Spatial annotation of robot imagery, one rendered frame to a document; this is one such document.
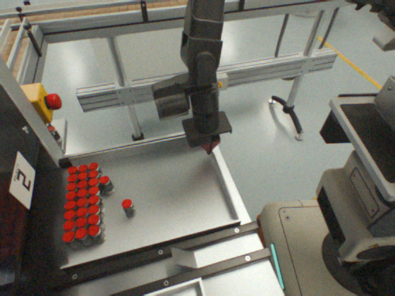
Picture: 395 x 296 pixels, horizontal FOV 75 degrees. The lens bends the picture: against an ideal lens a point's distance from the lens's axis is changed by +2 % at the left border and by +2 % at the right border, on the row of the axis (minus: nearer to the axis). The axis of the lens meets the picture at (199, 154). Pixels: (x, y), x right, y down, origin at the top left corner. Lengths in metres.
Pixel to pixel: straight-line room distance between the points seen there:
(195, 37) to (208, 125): 0.17
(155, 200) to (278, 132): 1.57
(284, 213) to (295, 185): 0.49
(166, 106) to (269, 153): 1.46
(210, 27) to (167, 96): 0.14
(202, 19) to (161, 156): 0.35
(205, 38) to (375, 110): 0.39
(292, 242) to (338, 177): 0.52
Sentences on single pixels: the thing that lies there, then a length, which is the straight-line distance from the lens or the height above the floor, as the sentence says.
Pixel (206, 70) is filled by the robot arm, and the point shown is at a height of 1.15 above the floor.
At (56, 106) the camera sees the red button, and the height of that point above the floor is 0.99.
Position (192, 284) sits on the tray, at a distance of 0.50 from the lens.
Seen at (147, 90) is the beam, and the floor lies 0.51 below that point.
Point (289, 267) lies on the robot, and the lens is 1.21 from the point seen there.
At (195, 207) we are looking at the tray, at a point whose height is 0.88.
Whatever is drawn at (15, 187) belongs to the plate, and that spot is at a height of 1.04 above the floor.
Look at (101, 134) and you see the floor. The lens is 2.07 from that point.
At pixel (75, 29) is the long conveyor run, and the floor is 0.89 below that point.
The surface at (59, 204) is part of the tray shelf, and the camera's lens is 0.66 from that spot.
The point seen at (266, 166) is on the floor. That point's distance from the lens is 1.80.
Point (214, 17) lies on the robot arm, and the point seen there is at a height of 1.22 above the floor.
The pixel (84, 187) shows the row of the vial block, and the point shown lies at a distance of 0.60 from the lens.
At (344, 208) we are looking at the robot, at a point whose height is 0.80.
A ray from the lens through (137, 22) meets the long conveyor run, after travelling 1.32.
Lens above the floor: 1.39
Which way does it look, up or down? 50 degrees down
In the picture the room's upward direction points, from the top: straight up
